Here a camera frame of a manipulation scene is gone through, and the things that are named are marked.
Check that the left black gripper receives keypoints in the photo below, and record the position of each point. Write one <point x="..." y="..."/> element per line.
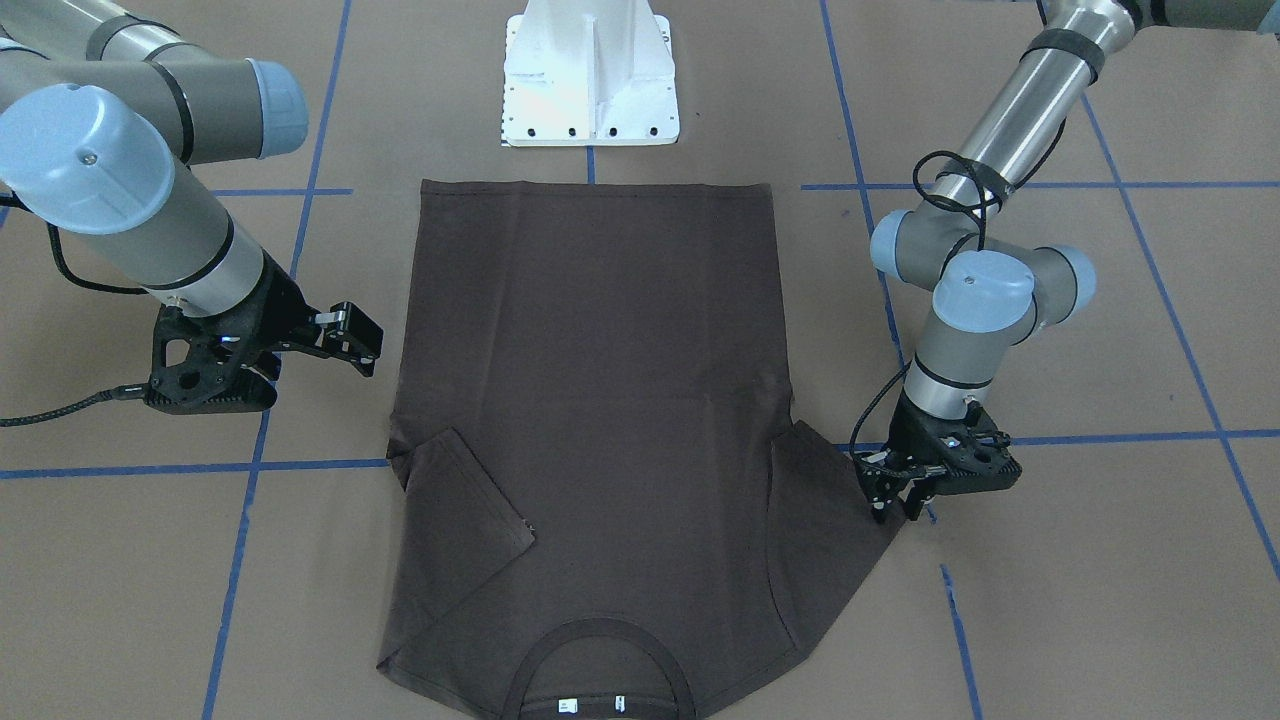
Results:
<point x="912" y="430"/>

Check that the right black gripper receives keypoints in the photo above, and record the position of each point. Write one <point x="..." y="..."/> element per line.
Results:
<point x="277" y="303"/>

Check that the brown t-shirt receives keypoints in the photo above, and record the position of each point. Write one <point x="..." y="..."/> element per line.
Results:
<point x="608" y="508"/>

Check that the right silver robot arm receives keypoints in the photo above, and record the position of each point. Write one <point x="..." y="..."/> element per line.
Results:
<point x="105" y="114"/>

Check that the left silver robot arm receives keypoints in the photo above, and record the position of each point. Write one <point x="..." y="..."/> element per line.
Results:
<point x="988" y="295"/>

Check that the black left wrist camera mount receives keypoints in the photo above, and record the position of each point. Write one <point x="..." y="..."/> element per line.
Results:
<point x="978" y="461"/>

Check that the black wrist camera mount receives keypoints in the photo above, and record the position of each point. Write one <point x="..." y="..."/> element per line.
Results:
<point x="978" y="461"/>
<point x="209" y="364"/>

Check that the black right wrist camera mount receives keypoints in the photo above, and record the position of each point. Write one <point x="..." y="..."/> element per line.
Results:
<point x="209" y="364"/>

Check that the white pedestal column base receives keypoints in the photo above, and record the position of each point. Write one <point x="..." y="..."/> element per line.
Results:
<point x="589" y="73"/>

